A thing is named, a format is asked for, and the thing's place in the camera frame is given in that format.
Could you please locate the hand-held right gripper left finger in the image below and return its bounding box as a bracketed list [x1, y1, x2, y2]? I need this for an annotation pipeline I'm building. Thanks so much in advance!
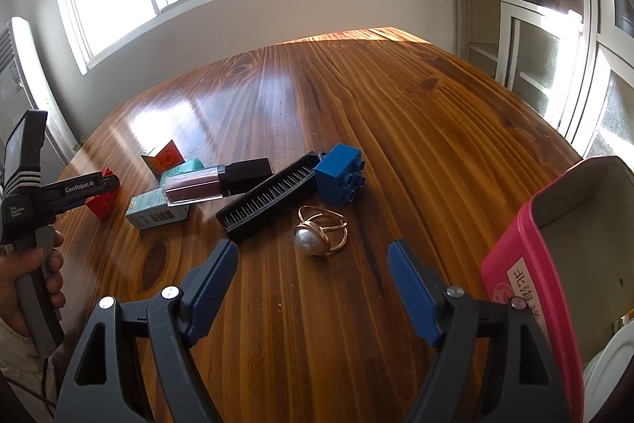
[53, 239, 239, 423]

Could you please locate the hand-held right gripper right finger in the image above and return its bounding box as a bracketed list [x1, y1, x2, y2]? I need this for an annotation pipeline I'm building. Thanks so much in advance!
[387, 239, 570, 423]

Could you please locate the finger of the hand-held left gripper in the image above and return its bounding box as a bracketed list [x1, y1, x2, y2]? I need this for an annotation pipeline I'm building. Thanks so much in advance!
[96, 174, 121, 206]

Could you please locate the red toy block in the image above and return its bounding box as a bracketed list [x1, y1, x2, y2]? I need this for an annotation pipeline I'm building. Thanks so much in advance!
[85, 168, 120, 220]

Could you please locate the gold pearl ring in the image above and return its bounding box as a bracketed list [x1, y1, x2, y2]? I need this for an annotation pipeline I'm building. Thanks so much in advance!
[292, 205, 348, 258]

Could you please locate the pink cardboard box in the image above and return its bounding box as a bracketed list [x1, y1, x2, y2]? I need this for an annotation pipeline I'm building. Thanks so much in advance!
[479, 155, 634, 423]

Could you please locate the person's left forearm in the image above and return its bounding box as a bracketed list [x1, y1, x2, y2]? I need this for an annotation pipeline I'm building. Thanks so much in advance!
[0, 319, 56, 409]

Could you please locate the wooden desktop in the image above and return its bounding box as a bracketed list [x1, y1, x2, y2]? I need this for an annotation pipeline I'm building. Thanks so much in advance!
[54, 27, 585, 423]

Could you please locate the person's left hand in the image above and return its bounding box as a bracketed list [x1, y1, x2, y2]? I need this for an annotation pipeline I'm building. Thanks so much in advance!
[0, 229, 66, 335]

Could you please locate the light teal barcode box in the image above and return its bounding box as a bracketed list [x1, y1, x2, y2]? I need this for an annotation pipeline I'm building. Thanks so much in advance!
[125, 188, 191, 232]

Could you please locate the green orange cube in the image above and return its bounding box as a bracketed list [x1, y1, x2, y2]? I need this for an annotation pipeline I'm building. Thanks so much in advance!
[140, 138, 181, 176]

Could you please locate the lip gloss tube black cap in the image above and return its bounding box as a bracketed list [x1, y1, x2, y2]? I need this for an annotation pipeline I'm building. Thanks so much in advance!
[162, 157, 273, 207]

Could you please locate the white standing air conditioner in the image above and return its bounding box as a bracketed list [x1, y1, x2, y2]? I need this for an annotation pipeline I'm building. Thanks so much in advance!
[0, 17, 70, 166]

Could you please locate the black comb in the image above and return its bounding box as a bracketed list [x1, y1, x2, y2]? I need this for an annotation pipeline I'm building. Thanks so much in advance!
[216, 150, 328, 243]

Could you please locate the blue toy block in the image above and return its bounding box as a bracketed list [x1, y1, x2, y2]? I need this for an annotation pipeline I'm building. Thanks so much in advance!
[314, 143, 367, 207]

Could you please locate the white tape roll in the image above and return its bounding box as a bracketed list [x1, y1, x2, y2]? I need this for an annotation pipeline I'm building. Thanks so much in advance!
[582, 314, 634, 423]

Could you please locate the white glass-door cabinet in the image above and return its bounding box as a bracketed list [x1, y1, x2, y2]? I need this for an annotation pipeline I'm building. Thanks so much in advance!
[443, 0, 634, 166]

